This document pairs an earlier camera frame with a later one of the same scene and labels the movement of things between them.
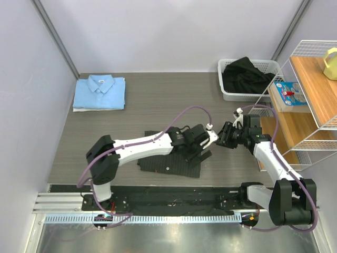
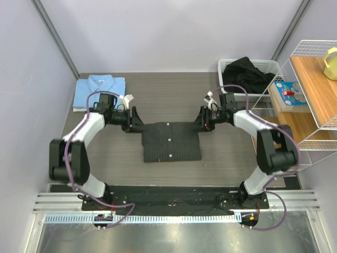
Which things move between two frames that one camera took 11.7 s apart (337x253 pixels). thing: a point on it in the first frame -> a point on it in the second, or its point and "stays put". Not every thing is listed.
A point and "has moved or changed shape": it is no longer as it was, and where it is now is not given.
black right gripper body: (230, 136) -> (206, 113)
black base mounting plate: (187, 198) stays put
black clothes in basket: (241, 76) stays put
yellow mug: (330, 60) stays put
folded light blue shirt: (103, 91) stays put
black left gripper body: (196, 158) -> (130, 123)
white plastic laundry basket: (268, 66) stays put
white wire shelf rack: (299, 107) stays put
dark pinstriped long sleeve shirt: (170, 163) has moved or changed shape
